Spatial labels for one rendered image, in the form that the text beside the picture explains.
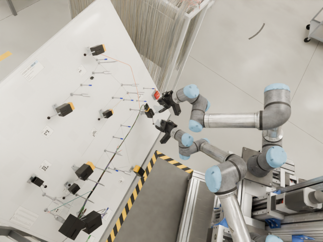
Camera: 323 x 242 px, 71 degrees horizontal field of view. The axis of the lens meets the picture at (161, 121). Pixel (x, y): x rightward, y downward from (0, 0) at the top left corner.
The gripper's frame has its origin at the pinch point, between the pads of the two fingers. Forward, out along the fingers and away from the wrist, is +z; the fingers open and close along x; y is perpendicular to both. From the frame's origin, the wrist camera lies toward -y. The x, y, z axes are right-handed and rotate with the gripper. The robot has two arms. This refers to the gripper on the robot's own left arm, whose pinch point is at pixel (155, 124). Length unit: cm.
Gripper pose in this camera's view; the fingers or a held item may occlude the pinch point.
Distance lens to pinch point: 165.6
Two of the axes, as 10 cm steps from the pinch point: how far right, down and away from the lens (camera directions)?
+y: 2.5, -9.4, -2.4
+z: -6.1, -3.4, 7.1
